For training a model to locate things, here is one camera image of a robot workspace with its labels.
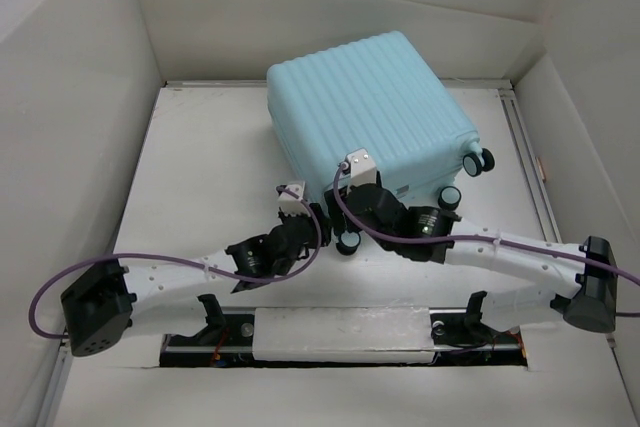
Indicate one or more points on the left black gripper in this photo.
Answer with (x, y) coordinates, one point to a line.
(324, 223)

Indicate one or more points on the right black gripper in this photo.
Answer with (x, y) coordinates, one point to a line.
(342, 195)

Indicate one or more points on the light blue suitcase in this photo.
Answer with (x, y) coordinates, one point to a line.
(378, 99)

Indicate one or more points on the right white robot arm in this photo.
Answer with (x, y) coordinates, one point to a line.
(574, 283)

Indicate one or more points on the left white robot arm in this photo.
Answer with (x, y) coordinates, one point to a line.
(109, 301)

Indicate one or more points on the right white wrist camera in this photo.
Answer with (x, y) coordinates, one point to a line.
(359, 168)

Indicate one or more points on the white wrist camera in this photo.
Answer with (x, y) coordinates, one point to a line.
(291, 199)
(359, 168)

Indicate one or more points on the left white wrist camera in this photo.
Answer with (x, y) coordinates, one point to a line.
(291, 199)

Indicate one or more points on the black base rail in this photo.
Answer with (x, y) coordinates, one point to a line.
(335, 337)

